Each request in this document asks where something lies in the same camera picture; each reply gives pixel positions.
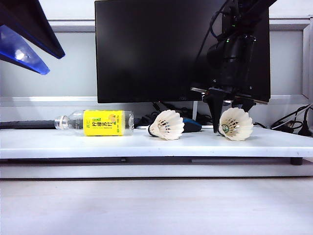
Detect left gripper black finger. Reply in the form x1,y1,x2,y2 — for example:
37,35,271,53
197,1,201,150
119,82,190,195
0,0,66,60
0,24,51,75

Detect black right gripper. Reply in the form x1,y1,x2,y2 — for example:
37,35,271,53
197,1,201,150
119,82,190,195
190,80,270,134

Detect white feather shuttlecock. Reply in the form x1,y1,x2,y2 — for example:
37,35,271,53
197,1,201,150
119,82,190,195
148,110,185,141
218,107,254,141

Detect silver monitor stand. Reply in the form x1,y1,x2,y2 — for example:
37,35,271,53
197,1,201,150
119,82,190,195
135,101,221,130

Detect blue black computer mouse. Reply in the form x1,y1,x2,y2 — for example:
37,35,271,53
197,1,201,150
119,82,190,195
182,117,202,134

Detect black keyboard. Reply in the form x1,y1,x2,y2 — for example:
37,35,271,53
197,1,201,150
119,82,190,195
0,119,56,130

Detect black power plug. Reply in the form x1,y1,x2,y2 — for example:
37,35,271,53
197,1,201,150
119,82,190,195
297,107,313,137

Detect black computer monitor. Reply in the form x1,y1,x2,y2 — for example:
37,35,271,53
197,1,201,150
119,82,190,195
94,0,271,104

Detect clear bottle yellow label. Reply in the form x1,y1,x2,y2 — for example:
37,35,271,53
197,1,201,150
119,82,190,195
54,110,134,137

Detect white raised desk platform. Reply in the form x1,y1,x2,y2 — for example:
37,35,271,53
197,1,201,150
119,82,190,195
0,127,313,160

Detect aluminium partition frame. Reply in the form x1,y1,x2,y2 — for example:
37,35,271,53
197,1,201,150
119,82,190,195
0,14,313,108

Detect black looped cables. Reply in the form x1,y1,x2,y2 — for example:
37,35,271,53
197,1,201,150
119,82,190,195
254,104,313,134

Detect white cable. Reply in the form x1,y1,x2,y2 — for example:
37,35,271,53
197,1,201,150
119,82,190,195
270,102,313,130

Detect black cable bundle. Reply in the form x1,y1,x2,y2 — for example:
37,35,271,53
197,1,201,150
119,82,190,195
140,102,196,126

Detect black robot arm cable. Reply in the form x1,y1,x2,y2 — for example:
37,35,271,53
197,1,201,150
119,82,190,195
195,0,235,67

